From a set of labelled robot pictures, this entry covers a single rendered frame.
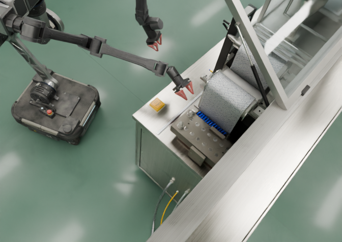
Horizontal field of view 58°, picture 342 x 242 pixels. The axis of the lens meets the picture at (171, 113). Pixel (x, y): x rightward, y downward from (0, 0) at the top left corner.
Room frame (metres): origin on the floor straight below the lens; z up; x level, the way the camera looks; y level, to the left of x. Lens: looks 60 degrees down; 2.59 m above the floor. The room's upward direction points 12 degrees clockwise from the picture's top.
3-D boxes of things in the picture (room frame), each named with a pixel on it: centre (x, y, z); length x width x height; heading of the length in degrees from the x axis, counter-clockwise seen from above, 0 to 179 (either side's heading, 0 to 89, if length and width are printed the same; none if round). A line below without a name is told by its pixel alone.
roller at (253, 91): (1.06, -0.35, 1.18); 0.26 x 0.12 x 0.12; 58
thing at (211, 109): (0.92, -0.25, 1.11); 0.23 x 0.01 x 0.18; 58
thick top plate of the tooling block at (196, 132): (0.79, -0.23, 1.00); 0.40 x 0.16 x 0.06; 58
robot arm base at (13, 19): (0.97, 0.80, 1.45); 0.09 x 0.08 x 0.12; 170
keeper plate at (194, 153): (0.71, -0.19, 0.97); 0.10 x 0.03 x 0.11; 58
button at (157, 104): (1.02, 0.10, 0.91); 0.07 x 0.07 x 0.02; 58
